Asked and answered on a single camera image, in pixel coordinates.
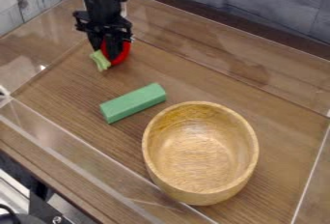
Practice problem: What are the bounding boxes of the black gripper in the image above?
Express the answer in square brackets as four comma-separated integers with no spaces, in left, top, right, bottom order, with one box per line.
[73,11,132,61]

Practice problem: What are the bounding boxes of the red felt fruit green leaf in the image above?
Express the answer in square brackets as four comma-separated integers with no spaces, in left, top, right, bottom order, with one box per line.
[89,41,130,71]

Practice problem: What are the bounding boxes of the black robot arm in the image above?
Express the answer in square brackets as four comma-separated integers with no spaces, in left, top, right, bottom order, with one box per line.
[72,0,132,65]

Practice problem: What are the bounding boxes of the green rectangular block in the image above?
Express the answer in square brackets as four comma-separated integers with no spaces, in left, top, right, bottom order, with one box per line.
[98,83,165,124]

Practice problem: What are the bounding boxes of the wooden bowl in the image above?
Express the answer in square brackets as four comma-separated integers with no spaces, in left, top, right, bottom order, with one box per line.
[141,101,259,206]

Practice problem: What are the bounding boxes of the clear acrylic enclosure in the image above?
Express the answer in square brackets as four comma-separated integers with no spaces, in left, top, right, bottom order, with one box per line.
[0,0,330,224]

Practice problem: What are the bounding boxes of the black metal bracket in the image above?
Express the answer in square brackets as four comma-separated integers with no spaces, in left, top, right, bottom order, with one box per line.
[28,192,73,224]

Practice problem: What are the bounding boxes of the black cable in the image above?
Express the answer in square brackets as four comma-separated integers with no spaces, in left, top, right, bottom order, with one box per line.
[0,203,22,224]

